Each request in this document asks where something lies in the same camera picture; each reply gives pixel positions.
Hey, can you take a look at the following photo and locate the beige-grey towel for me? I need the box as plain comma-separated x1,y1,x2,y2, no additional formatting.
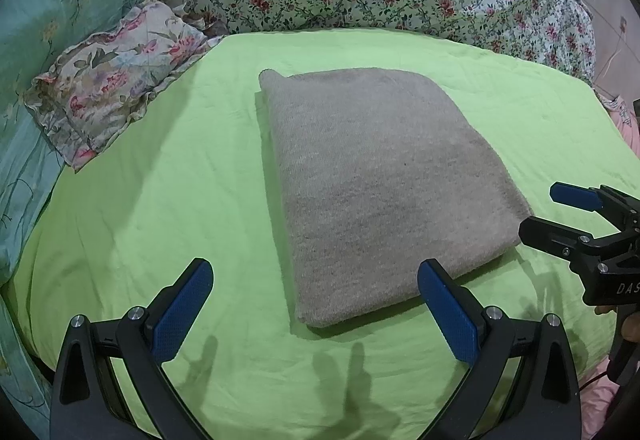
257,68,535,330

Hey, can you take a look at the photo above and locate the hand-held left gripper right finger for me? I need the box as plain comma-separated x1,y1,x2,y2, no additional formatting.
416,259,582,440

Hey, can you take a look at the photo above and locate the green bed sheet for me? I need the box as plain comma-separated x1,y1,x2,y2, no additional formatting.
10,28,632,440

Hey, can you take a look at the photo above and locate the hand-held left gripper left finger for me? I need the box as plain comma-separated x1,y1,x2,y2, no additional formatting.
49,257,216,440

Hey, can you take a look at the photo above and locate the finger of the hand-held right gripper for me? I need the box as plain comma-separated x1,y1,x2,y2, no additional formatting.
518,216,598,263
549,181,632,221

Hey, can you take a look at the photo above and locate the frilled floral pillow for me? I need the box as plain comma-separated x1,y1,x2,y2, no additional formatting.
22,0,226,173

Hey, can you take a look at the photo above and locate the pink cloth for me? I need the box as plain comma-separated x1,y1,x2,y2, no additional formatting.
595,93,640,148

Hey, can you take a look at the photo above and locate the black cable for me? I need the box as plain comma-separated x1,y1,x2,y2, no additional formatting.
579,367,613,390

